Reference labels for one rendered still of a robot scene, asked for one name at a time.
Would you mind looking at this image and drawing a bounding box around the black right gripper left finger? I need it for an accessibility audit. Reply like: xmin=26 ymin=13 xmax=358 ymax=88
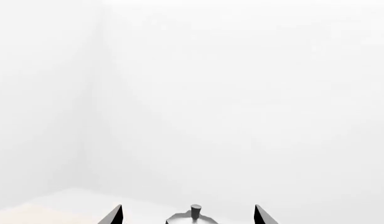
xmin=97 ymin=203 xmax=124 ymax=224

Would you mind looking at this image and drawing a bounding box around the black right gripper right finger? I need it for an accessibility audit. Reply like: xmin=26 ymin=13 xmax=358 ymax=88
xmin=254 ymin=203 xmax=279 ymax=224

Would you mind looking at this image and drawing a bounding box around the silver moka pot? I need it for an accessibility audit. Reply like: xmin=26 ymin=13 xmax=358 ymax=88
xmin=165 ymin=203 xmax=218 ymax=224

